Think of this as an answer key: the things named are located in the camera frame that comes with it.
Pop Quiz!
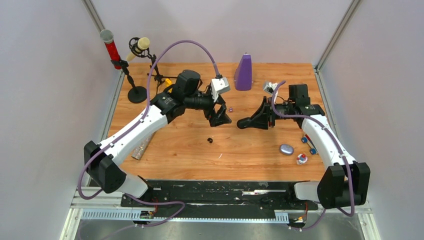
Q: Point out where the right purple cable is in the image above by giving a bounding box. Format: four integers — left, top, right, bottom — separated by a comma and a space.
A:
270, 80, 356, 218

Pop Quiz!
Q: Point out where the purple metronome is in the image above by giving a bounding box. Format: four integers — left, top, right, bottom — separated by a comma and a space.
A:
234, 53, 253, 91

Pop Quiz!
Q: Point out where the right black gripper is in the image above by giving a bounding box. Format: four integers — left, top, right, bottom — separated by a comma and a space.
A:
246, 96, 294, 130

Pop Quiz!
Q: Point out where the small red white toy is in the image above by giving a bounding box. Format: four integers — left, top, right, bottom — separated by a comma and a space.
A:
296, 153, 308, 165

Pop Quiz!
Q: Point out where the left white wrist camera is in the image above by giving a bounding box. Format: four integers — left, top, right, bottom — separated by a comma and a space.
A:
210, 77, 231, 103

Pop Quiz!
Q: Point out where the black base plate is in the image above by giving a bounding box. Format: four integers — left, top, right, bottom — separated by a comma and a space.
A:
141, 180, 318, 220

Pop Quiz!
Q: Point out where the black round-base mic stand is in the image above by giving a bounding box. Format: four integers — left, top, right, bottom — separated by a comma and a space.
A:
111, 59, 147, 104

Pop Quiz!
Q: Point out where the yellow green toy block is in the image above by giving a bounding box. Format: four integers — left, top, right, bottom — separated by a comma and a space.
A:
163, 78, 174, 93

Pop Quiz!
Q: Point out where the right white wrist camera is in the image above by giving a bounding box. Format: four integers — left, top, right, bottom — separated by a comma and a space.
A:
262, 81, 278, 96

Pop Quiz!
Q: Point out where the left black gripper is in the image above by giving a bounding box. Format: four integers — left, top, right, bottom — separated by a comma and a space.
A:
184, 89, 232, 127

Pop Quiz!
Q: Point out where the aluminium frame rail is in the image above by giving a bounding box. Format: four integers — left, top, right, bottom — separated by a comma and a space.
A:
70, 190, 123, 209

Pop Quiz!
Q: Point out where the colourful toy truck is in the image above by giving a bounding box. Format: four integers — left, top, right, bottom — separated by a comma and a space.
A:
301, 134, 319, 155

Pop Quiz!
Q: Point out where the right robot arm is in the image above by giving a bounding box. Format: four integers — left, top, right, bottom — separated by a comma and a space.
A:
237, 82, 371, 209

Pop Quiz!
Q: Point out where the beige condenser microphone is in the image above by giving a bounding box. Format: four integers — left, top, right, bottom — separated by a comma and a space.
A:
126, 37, 150, 62

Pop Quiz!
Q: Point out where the slotted cable duct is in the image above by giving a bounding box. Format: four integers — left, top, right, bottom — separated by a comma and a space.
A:
81, 209, 290, 223

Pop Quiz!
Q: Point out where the red microphone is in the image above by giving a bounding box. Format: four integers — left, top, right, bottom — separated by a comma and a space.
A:
99, 29, 122, 70

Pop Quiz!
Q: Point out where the silver glitter microphone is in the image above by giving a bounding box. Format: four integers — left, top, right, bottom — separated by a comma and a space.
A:
131, 133, 155, 161

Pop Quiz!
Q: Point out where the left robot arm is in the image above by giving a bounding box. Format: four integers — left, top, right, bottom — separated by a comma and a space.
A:
83, 69, 232, 207

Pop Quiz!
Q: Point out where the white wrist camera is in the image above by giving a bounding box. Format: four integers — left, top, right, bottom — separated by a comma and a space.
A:
210, 77, 231, 103
262, 81, 278, 96

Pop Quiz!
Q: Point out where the lavender oval charging case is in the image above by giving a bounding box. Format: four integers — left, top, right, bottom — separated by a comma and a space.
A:
279, 144, 294, 156

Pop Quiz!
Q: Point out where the black earbud charging case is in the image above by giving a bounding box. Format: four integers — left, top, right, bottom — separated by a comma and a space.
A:
236, 117, 252, 130

